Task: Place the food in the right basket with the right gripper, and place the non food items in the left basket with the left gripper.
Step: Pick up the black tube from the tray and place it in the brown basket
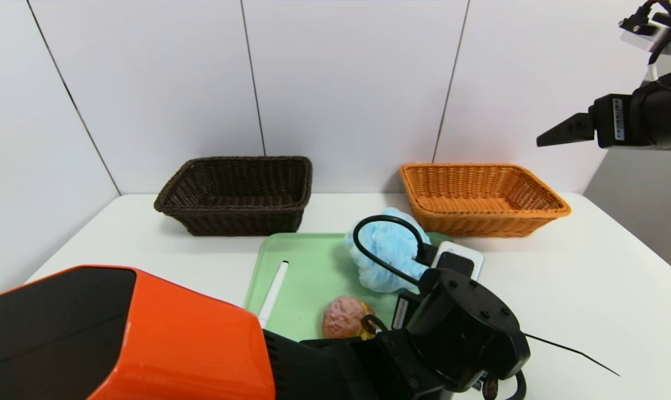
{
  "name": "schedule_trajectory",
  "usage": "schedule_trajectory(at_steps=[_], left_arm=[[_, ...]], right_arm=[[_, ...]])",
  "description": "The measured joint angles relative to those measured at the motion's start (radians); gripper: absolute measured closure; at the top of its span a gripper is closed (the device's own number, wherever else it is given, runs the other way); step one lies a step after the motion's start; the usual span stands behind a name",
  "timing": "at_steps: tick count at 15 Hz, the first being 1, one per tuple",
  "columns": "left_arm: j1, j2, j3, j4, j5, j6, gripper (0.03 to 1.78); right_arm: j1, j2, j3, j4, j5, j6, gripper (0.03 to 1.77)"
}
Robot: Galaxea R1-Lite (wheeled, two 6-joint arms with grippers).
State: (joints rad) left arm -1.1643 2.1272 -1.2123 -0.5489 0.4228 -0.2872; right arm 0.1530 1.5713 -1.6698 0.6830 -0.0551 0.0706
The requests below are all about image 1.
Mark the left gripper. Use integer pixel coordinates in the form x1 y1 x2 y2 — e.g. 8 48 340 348
391 291 425 330

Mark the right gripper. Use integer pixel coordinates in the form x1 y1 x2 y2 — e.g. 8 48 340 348
536 82 671 151

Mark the cream puff bread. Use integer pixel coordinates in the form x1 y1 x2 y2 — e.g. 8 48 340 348
322 296 376 340

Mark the blue mesh bath sponge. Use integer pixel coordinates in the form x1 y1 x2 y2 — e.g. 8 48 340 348
344 208 433 294

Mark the orange wicker basket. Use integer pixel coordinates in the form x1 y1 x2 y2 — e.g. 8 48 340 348
399 163 572 238

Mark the dark brown wicker basket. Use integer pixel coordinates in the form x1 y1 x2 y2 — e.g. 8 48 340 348
154 156 314 237

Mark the green plastic tray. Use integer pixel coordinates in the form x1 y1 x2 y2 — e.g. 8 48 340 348
243 232 454 342

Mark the white marker pen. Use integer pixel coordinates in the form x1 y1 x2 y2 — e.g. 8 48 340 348
258 261 289 328

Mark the thin black zip tie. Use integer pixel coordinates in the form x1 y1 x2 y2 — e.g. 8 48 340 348
522 332 620 377

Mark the left wrist camera silver box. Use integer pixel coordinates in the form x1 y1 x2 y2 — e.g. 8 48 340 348
431 241 485 281

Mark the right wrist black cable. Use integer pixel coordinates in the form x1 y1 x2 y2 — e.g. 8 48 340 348
633 0 671 64

